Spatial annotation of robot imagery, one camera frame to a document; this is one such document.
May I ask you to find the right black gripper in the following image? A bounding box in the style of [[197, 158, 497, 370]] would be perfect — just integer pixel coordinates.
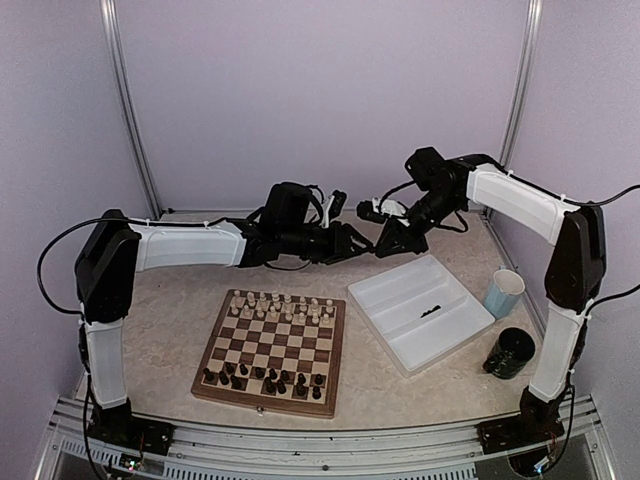
[[377, 187, 465, 256]]

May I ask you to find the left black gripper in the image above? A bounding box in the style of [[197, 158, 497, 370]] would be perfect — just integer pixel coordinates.
[[280, 220, 374, 265]]

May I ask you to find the white plastic tray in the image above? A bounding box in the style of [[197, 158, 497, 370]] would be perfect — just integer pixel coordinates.
[[347, 255, 495, 378]]

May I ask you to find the wooden chess board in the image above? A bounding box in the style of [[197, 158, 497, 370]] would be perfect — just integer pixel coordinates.
[[191, 289, 346, 419]]

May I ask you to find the black chess piece eleventh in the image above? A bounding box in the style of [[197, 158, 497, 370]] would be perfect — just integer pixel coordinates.
[[295, 383, 307, 398]]

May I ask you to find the black chess piece thirteenth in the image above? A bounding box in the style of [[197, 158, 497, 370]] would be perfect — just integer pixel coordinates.
[[230, 375, 243, 390]]

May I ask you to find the black chess rook corner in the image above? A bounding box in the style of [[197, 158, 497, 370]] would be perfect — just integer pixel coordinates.
[[203, 368, 216, 384]]

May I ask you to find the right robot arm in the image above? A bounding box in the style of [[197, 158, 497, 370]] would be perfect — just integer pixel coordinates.
[[357, 147, 606, 444]]

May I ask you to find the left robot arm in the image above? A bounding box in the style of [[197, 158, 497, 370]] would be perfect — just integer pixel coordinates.
[[75, 182, 371, 445]]

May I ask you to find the light blue mug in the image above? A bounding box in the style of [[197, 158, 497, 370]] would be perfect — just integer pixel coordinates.
[[483, 268, 525, 320]]

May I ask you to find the dark green mug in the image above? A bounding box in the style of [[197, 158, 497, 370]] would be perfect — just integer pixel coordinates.
[[482, 327, 536, 380]]

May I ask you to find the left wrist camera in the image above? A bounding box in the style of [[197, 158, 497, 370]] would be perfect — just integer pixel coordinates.
[[320, 190, 347, 229]]

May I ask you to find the front aluminium rail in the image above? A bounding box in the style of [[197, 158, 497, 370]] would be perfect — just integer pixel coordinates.
[[31, 393, 619, 479]]

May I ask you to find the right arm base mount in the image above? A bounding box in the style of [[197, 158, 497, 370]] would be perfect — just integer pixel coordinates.
[[477, 415, 565, 455]]

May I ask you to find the right aluminium frame post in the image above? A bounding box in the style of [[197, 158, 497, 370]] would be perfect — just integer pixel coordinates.
[[499, 0, 543, 167]]

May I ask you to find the aluminium frame post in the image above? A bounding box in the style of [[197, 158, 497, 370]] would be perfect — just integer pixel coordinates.
[[99, 0, 163, 219], [499, 0, 543, 167]]

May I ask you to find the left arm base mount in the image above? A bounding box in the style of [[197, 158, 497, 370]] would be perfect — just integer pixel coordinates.
[[88, 416, 174, 456]]

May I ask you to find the left aluminium frame post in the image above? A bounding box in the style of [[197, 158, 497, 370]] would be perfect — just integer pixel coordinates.
[[99, 0, 163, 219]]

